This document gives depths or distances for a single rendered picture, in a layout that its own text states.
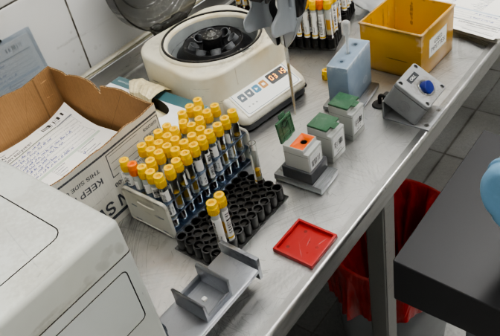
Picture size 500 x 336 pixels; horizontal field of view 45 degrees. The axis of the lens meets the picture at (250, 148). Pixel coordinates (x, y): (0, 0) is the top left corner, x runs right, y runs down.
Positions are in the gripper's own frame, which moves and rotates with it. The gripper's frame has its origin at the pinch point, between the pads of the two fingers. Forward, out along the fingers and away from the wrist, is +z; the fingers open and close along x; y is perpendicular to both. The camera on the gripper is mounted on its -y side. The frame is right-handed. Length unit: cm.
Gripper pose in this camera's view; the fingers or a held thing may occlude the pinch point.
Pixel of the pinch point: (283, 34)
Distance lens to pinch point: 84.9
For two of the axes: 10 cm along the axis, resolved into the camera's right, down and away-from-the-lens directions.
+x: 8.0, 2.6, -5.3
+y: -5.7, 5.9, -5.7
